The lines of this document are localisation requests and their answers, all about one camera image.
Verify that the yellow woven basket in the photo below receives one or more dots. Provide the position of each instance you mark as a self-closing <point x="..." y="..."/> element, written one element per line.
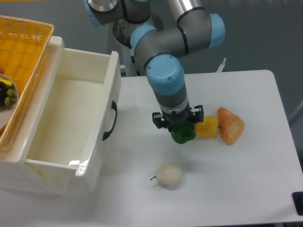
<point x="22" y="47"/>

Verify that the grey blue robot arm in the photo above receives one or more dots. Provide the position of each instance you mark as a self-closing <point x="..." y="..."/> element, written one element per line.
<point x="157" y="52"/>

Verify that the dark purple eggplant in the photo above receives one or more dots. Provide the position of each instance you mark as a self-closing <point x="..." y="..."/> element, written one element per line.
<point x="3" y="92"/>

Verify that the dark drawer handle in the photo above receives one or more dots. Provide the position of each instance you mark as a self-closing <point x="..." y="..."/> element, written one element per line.
<point x="113" y="113"/>

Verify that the white pear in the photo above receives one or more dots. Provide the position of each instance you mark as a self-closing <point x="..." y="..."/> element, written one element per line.
<point x="168" y="176"/>

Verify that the white plastic drawer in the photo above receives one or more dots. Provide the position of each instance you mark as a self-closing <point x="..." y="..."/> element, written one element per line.
<point x="68" y="139"/>

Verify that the yellow bell pepper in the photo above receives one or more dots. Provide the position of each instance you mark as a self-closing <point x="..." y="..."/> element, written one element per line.
<point x="209" y="128"/>

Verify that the green bell pepper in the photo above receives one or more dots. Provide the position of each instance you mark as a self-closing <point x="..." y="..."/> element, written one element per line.
<point x="183" y="132"/>

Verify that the orange peeled tangerine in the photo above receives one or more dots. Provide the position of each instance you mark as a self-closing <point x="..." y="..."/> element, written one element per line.
<point x="231" y="125"/>

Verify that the white plate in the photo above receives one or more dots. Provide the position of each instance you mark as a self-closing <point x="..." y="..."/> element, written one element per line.
<point x="6" y="112"/>

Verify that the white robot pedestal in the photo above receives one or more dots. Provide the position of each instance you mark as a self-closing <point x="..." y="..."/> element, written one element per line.
<point x="122" y="31"/>

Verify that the green grapes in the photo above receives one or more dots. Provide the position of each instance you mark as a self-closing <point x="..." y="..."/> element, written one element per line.
<point x="11" y="98"/>

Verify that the white drawer cabinet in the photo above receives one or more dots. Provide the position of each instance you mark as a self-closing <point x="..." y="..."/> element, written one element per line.
<point x="15" y="171"/>

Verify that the black corner device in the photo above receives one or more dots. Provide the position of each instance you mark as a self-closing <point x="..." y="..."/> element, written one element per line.
<point x="298" y="202"/>

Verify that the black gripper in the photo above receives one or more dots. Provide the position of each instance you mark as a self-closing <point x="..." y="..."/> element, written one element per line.
<point x="167" y="119"/>

